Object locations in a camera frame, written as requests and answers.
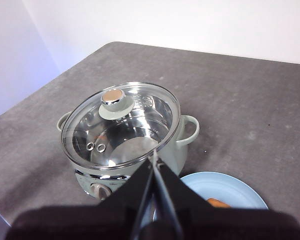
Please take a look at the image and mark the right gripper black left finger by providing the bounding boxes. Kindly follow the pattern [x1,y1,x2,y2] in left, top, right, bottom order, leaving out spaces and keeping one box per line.
[96,149,157,240]

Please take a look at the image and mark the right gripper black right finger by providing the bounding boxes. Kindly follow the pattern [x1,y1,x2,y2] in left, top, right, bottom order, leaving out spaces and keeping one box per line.
[155,150,214,240]

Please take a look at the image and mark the glass lid with green knob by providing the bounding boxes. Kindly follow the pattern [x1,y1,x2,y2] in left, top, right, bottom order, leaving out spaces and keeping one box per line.
[61,81,182,169]

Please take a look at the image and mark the blue round plate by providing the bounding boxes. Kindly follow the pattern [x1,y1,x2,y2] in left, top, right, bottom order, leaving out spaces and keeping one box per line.
[139,171,270,226]

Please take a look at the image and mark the pale green electric steamer pot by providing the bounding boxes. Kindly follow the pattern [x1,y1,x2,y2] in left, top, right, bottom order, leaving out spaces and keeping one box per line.
[56,109,201,201]

